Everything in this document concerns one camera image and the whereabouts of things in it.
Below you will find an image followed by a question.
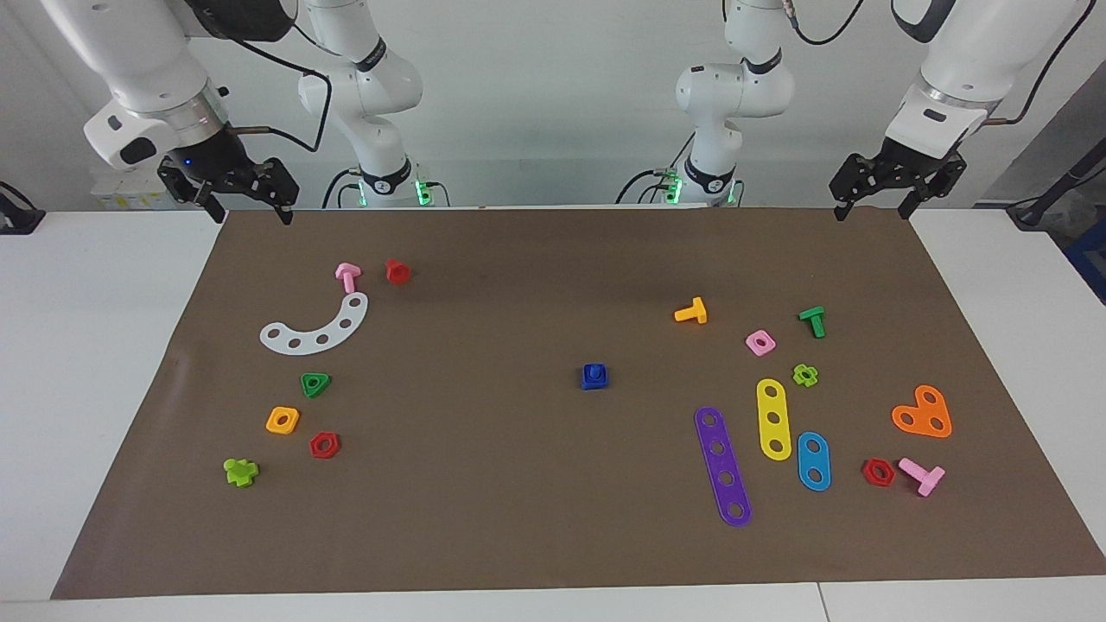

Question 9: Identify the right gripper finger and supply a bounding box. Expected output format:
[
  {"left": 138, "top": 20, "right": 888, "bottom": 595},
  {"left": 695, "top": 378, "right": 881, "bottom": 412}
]
[
  {"left": 266, "top": 174, "right": 300, "bottom": 227},
  {"left": 188, "top": 178, "right": 224, "bottom": 226}
]

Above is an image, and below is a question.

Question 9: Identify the white cardboard box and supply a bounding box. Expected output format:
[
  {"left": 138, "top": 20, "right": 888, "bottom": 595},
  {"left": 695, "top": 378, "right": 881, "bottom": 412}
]
[{"left": 91, "top": 168, "right": 167, "bottom": 210}]

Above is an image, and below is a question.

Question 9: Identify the white curved five-hole plate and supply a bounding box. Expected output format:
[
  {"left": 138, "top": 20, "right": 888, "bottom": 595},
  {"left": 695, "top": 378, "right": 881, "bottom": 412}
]
[{"left": 259, "top": 292, "right": 370, "bottom": 356}]

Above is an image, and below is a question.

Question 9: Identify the black tripod stand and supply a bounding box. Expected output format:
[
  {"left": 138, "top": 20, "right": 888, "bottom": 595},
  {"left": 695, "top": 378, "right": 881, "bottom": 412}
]
[{"left": 1007, "top": 155, "right": 1106, "bottom": 230}]

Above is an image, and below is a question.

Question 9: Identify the blue crate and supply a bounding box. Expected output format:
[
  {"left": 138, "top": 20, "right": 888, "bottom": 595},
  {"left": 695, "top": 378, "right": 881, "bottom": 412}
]
[{"left": 1067, "top": 220, "right": 1106, "bottom": 305}]

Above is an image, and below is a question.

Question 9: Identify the orange heart three-hole plate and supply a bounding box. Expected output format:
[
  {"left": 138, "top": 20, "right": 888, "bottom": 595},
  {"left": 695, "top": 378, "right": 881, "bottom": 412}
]
[{"left": 891, "top": 384, "right": 953, "bottom": 439}]

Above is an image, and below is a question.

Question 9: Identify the yellow three-hole strip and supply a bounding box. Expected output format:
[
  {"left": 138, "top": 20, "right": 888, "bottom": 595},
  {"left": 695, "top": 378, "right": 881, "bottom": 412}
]
[{"left": 756, "top": 378, "right": 793, "bottom": 461}]

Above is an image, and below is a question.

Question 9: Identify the blue two-hole strip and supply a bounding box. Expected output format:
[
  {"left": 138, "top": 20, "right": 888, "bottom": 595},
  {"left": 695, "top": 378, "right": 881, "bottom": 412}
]
[{"left": 797, "top": 431, "right": 832, "bottom": 492}]

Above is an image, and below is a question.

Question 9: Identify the purple four-hole strip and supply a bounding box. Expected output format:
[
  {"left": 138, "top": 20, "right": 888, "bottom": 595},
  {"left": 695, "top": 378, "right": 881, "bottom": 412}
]
[{"left": 694, "top": 406, "right": 753, "bottom": 528}]

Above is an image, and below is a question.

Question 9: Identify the brown table mat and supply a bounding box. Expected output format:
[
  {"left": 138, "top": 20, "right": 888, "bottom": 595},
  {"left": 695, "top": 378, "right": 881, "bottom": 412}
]
[{"left": 50, "top": 206, "right": 1106, "bottom": 600}]

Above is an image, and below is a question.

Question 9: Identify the black base cable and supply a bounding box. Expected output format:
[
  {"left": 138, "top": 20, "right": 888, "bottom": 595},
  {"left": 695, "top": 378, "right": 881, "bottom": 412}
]
[
  {"left": 321, "top": 167, "right": 364, "bottom": 208},
  {"left": 615, "top": 168, "right": 671, "bottom": 205}
]

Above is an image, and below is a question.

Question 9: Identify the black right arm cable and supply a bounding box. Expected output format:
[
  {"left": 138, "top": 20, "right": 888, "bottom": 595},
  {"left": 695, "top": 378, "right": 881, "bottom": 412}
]
[{"left": 233, "top": 26, "right": 334, "bottom": 155}]

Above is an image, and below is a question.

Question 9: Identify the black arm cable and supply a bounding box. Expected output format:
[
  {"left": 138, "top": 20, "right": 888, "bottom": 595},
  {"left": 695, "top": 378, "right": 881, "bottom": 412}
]
[
  {"left": 233, "top": 26, "right": 334, "bottom": 155},
  {"left": 782, "top": 0, "right": 1091, "bottom": 122}
]

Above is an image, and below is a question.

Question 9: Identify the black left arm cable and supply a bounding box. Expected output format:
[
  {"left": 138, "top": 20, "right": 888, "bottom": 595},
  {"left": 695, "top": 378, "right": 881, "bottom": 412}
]
[{"left": 782, "top": 0, "right": 1091, "bottom": 122}]

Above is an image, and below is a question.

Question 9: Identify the black clamp mount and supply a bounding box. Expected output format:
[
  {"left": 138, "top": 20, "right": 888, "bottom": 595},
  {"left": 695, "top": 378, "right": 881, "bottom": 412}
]
[{"left": 0, "top": 181, "right": 46, "bottom": 236}]

